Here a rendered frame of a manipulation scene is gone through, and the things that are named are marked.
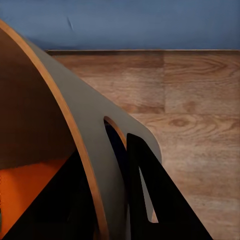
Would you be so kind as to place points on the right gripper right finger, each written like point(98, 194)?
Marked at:
point(176, 219)

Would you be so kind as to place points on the trash can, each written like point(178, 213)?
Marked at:
point(47, 112)

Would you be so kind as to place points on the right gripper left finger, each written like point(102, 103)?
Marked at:
point(64, 210)

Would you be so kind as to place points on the sofa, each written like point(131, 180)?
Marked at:
point(126, 25)

